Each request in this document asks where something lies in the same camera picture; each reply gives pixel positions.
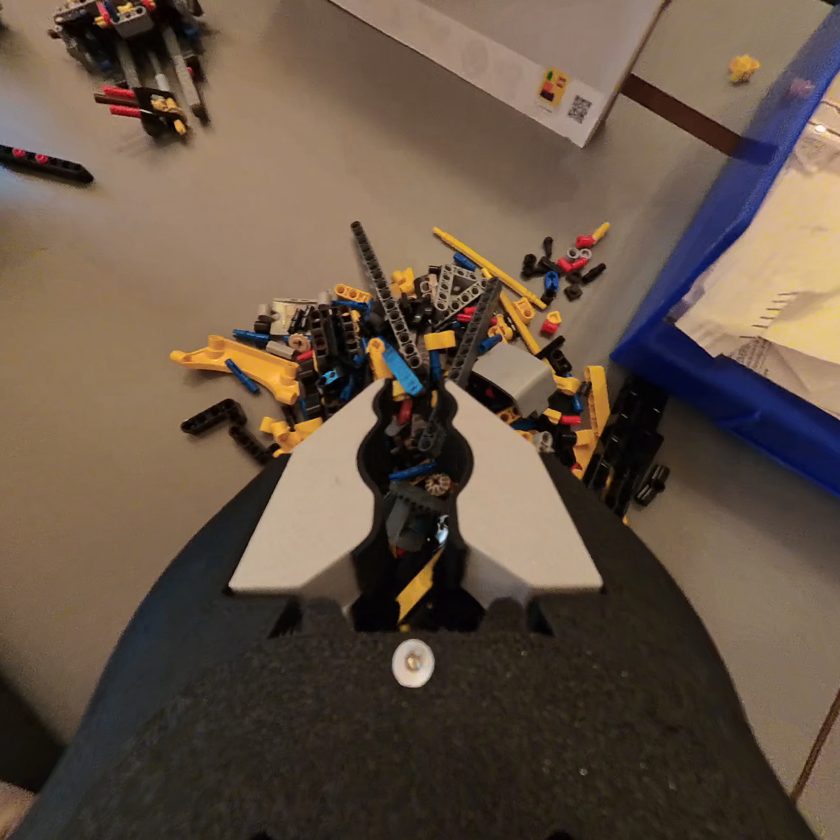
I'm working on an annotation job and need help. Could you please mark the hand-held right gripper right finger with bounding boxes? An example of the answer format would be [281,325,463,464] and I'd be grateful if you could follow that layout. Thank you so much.
[446,379,605,613]

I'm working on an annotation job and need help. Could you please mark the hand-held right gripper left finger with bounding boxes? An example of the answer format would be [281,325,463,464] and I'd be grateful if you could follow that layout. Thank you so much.
[228,378,388,620]

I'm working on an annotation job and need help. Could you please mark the pile of building bricks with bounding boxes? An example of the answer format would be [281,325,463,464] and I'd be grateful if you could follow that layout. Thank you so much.
[169,222,672,621]

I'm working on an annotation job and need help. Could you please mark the small black red-pin brick assembly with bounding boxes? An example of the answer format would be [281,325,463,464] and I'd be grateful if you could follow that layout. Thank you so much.
[94,84,193,137]

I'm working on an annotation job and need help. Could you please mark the grey black brick chassis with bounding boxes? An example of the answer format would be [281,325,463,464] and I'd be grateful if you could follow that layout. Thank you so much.
[49,0,211,126]

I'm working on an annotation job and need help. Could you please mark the grey desk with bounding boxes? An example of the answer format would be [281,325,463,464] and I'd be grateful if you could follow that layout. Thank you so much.
[0,0,840,840]

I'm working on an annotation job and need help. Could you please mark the blue plastic bin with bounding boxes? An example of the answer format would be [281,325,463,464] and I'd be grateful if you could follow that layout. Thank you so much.
[610,7,840,496]

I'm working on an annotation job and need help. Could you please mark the white paper sheets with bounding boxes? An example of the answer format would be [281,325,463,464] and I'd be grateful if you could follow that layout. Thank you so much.
[666,85,840,421]

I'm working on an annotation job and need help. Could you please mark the black brick beam red pins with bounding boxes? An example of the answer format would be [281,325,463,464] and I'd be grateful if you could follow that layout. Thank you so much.
[0,144,95,185]

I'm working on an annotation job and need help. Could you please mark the white instruction booklet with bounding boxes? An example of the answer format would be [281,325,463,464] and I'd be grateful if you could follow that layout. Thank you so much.
[328,0,672,148]

